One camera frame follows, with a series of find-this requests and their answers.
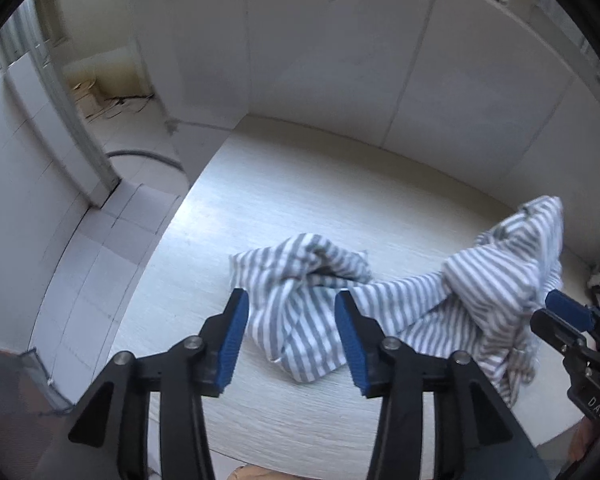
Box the grey white striped pants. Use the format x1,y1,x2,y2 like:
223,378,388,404
230,195,564,406

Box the person's right hand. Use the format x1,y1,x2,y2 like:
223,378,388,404
567,417,600,463

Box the cardboard scraps on floor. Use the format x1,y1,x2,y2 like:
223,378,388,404
70,79,154,122

